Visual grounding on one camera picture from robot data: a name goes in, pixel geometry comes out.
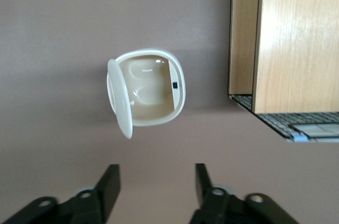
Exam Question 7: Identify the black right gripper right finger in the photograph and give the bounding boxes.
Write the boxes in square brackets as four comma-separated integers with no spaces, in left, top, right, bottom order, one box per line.
[190,163,303,224]

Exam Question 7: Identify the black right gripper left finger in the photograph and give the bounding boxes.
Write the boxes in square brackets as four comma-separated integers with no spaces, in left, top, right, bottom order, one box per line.
[0,164,122,224]

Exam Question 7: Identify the white trash can lid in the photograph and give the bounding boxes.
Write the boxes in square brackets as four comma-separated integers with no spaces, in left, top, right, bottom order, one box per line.
[106,58,134,140]

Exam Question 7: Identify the light blue clip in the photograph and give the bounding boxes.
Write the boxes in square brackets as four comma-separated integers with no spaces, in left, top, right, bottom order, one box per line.
[290,131,308,143]

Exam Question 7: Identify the wooden shelf box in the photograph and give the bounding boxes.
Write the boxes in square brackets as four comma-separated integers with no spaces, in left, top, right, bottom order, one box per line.
[228,0,339,115]

